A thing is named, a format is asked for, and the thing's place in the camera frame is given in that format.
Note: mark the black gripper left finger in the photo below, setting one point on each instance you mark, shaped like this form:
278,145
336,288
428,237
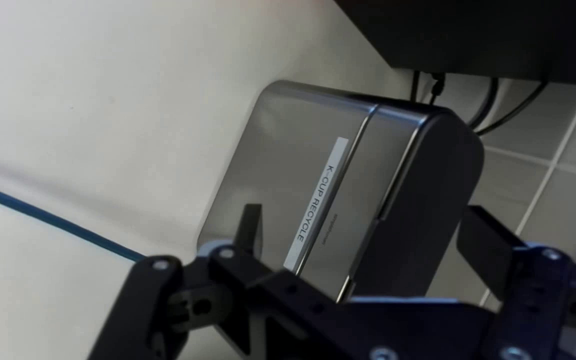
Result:
149,301

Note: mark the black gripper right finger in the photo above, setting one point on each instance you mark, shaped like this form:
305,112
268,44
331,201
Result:
540,301

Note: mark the stainless steel countertop bin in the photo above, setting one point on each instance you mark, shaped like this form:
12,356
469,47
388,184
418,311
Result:
315,187

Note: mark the black silver Keurig coffee machine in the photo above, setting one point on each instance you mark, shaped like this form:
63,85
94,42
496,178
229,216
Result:
489,33

